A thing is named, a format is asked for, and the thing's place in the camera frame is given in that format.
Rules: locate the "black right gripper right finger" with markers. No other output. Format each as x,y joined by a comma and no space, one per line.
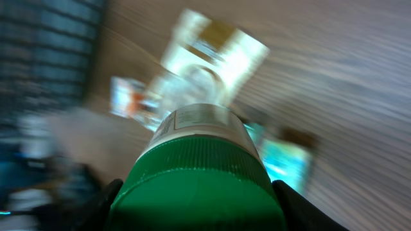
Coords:
299,213

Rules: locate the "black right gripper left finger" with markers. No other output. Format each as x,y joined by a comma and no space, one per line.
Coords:
89,216

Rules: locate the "small teal tissue pack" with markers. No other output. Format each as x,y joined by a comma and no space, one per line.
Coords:
287,155

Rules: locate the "green lid jar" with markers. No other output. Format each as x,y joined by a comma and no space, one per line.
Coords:
200,171

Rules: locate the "orange snack packet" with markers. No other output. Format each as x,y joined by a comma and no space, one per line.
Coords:
127,97

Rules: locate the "brown snack pouch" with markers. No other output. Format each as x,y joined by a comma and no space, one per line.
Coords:
206,61

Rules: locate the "grey plastic basket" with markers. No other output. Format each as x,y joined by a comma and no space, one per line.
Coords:
48,49

